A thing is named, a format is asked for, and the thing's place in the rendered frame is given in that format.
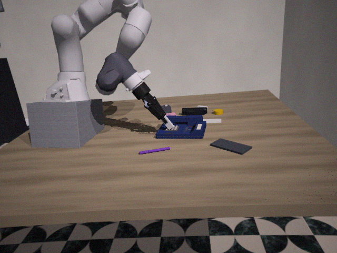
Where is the yellow short cylinder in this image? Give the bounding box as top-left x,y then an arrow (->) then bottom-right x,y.
214,109 -> 223,115

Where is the dark blue telephone handset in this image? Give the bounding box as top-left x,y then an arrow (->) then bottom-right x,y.
166,115 -> 203,123

